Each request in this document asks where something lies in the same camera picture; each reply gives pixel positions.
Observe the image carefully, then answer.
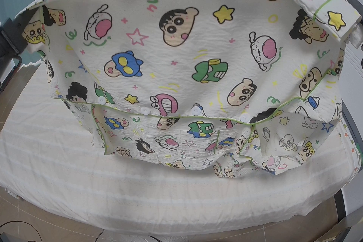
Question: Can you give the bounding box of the white printed pyjama top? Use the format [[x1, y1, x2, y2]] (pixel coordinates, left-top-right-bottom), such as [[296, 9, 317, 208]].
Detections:
[[17, 0, 363, 180]]

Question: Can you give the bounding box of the bed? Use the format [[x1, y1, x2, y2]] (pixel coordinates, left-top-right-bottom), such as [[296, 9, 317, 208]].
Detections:
[[0, 0, 363, 231]]

